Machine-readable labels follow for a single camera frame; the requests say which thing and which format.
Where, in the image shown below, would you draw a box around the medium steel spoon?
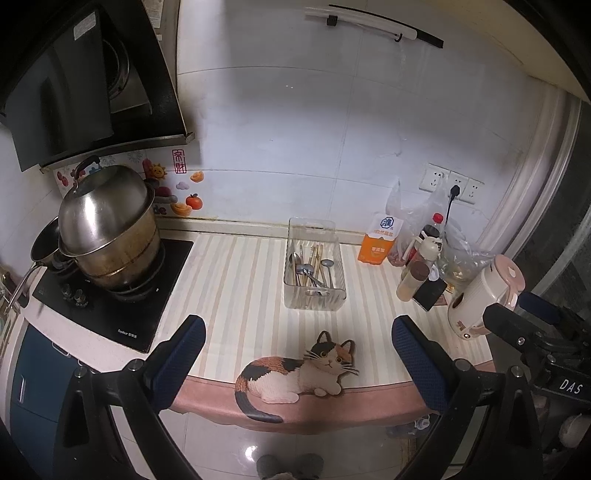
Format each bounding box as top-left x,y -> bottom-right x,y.
321,258 -> 335,289

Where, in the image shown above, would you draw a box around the large steel spoon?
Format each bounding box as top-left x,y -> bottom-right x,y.
297,264 -> 327,288
290,251 -> 301,287

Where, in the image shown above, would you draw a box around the cream-band wooden chopstick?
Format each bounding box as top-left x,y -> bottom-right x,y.
297,272 -> 308,286

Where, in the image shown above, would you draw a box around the blue-marble-band wooden chopstick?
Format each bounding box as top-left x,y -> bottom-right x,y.
315,243 -> 322,277

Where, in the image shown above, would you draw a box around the marble-band wooden chopstick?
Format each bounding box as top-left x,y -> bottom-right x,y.
310,244 -> 317,274

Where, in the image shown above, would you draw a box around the white pink electric kettle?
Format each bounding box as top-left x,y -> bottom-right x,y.
448,255 -> 526,340

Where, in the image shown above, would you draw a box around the blue cabinet front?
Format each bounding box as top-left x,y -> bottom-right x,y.
10,326 -> 79,479

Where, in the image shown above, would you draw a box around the black induction cooktop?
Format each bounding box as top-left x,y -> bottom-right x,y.
33,239 -> 193,353

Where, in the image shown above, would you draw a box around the clear plastic bag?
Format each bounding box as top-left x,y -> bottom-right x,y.
386,181 -> 495,285

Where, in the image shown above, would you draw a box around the black phone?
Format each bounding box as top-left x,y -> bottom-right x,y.
413,279 -> 448,311

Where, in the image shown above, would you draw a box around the brown spice jar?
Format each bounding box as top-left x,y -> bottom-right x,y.
396,260 -> 431,302

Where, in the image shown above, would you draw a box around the striped cat table mat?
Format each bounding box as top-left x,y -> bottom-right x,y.
157,231 -> 494,434

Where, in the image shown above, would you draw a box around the red-cap sauce bottle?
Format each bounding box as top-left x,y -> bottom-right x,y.
420,212 -> 444,253

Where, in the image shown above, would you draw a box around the small steel saucepan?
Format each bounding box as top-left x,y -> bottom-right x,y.
4,217 -> 60,314

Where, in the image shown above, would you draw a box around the orange and white salt box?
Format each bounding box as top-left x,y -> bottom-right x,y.
358,213 -> 404,265

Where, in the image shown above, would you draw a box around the large steel stock pot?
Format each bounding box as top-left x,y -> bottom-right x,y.
58,155 -> 160,290

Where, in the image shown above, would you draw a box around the clear plastic utensil bin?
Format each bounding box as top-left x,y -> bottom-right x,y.
283,217 -> 346,312

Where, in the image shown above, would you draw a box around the black range hood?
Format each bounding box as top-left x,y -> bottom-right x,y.
1,1 -> 193,171

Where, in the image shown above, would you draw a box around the white wall socket strip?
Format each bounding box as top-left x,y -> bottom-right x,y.
419,163 -> 485,205

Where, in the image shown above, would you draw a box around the fruit wall stickers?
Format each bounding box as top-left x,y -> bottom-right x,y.
51,146 -> 204,218

